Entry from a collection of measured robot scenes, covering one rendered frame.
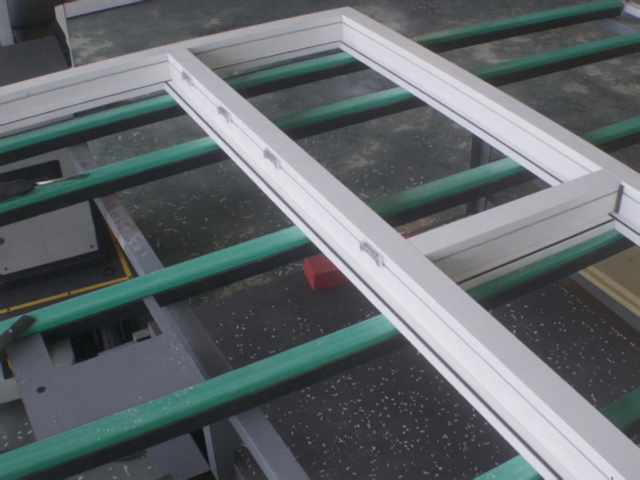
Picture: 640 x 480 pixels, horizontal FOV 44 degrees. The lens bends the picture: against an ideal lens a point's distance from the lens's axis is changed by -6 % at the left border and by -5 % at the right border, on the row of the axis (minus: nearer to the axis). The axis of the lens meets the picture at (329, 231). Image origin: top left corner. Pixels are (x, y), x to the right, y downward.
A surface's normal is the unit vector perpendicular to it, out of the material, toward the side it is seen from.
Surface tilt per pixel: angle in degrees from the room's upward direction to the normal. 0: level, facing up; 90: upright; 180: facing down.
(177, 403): 0
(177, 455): 0
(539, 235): 90
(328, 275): 90
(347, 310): 0
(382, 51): 90
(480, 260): 90
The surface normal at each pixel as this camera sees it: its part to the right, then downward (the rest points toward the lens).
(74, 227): 0.42, 0.50
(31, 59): -0.01, -0.83
